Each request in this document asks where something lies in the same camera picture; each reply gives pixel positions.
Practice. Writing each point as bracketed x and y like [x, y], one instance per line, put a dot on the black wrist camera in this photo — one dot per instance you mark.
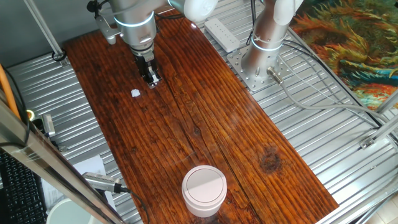
[92, 5]

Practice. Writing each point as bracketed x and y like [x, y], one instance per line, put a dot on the white round trash can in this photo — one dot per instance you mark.
[204, 190]

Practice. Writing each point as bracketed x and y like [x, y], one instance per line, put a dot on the silver depth camera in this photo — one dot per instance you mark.
[48, 124]
[99, 182]

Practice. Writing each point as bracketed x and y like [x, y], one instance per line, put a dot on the black keyboard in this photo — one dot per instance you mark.
[21, 193]

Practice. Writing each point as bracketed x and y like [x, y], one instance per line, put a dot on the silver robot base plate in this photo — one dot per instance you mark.
[258, 84]

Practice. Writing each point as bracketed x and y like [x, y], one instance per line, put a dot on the white paper ball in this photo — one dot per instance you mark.
[135, 92]

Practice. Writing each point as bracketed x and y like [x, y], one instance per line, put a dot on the silver camera bracket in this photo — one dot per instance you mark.
[105, 31]

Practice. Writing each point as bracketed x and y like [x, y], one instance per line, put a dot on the orange tube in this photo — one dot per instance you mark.
[7, 90]

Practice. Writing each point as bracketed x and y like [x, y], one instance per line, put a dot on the brown wooden board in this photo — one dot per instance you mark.
[186, 118]

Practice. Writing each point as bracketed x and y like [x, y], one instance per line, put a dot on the large metal frame beam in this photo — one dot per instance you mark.
[46, 161]

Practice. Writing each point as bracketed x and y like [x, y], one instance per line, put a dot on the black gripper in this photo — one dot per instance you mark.
[144, 62]

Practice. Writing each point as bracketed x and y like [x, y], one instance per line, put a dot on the aluminium frame post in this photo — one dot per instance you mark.
[384, 130]
[43, 26]

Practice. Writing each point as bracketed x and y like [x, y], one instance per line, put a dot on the white power strip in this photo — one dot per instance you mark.
[221, 34]

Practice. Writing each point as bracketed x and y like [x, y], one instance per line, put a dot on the colourful painted cloth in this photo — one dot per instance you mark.
[351, 40]

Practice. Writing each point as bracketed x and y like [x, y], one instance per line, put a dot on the printed paper sheet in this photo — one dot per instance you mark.
[90, 165]

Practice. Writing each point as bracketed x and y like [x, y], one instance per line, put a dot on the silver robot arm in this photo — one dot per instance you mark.
[136, 28]

